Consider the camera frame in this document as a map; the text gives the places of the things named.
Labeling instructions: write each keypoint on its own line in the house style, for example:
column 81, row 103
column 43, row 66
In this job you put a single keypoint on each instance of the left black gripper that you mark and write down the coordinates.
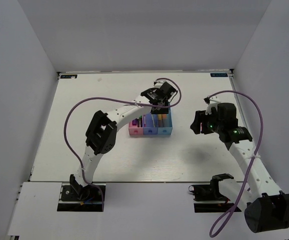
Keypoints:
column 164, row 110

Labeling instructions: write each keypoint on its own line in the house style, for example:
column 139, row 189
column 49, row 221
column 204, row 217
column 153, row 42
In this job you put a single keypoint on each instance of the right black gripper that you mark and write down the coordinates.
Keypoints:
column 201, row 117

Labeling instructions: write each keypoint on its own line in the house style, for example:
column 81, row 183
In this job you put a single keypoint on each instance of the yellow cap orange marker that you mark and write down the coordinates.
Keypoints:
column 160, row 121

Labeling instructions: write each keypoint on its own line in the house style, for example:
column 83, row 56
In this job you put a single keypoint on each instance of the orange cap grey marker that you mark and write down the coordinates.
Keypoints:
column 165, row 120

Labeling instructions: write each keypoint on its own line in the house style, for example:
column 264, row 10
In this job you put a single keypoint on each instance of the yellow gel pen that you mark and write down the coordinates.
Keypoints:
column 154, row 120

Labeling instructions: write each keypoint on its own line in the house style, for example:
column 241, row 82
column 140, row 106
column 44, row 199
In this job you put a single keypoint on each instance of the green cap black highlighter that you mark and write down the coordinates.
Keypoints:
column 140, row 122

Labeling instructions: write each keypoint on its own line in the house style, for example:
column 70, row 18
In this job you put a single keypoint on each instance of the purple cap black highlighter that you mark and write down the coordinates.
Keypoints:
column 135, row 122

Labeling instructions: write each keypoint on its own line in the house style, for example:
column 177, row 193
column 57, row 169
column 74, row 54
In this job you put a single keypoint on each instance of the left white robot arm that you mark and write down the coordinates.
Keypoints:
column 102, row 131

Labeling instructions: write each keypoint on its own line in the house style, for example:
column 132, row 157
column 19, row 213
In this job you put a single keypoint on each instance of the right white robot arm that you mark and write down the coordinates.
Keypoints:
column 265, row 205

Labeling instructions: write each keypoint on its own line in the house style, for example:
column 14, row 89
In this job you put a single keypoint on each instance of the dark blue drawer box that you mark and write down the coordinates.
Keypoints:
column 149, row 129

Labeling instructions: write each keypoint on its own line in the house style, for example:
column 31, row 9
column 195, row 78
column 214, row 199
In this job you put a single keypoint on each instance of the light blue drawer box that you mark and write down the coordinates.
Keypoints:
column 166, row 130

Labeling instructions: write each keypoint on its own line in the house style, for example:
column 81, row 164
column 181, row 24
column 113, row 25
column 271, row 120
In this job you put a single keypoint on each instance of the pink drawer box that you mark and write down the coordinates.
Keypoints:
column 134, row 130

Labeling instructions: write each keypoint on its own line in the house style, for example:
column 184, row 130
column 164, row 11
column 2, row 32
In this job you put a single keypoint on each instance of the right blue table label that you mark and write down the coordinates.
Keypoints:
column 218, row 75

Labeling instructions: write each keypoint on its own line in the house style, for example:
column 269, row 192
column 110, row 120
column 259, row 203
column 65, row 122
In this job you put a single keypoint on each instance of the blue table label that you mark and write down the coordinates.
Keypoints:
column 218, row 75
column 68, row 76

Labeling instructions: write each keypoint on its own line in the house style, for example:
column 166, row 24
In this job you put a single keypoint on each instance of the left blue table label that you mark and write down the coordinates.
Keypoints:
column 68, row 76

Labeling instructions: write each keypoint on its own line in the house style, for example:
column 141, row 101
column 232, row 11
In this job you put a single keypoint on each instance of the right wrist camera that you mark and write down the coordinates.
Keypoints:
column 212, row 102

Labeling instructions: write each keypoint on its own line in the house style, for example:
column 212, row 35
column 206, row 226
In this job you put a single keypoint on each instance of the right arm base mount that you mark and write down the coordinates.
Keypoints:
column 205, row 200

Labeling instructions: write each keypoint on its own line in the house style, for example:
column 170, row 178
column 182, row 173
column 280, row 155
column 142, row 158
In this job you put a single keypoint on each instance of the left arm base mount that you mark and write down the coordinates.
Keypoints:
column 89, row 201

